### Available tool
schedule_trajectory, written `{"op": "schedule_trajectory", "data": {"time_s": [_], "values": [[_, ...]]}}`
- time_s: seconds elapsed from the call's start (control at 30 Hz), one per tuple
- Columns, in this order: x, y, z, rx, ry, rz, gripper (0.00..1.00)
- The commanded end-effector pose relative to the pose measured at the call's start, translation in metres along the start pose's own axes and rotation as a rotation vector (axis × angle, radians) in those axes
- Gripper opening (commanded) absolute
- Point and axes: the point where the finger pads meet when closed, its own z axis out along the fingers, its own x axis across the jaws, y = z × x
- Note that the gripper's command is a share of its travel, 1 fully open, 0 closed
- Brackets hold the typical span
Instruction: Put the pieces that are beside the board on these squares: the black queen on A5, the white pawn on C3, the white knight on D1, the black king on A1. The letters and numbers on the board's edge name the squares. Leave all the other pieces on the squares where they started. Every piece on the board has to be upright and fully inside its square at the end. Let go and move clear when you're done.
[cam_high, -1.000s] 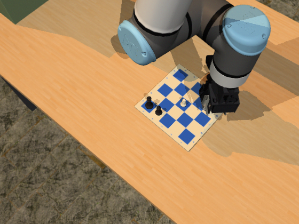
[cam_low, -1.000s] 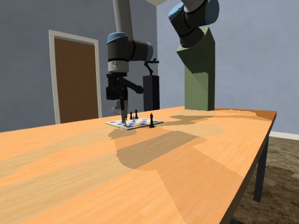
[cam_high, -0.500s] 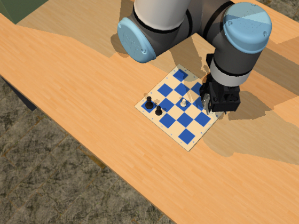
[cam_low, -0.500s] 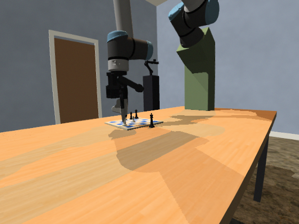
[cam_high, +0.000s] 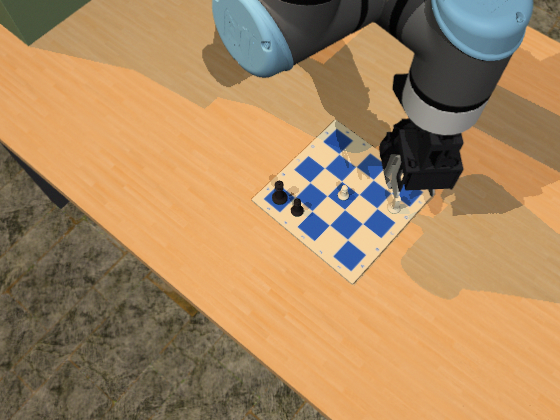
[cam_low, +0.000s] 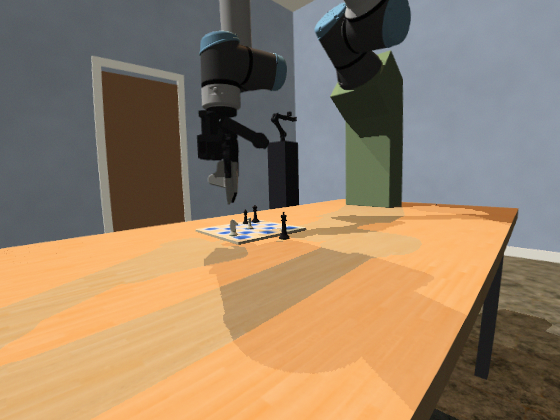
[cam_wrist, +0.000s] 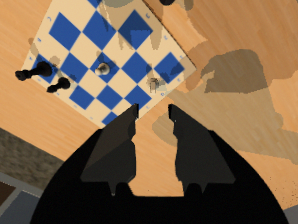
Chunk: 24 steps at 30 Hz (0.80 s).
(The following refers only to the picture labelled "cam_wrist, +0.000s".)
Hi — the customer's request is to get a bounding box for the blue and cream chessboard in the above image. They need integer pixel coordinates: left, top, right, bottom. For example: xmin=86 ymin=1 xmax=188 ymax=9
xmin=21 ymin=0 xmax=196 ymax=129

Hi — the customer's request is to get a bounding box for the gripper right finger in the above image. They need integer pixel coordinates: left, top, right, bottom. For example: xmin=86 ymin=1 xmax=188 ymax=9
xmin=168 ymin=104 xmax=289 ymax=224

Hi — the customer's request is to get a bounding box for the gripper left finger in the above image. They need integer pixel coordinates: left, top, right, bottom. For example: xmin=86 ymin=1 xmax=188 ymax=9
xmin=30 ymin=103 xmax=139 ymax=224

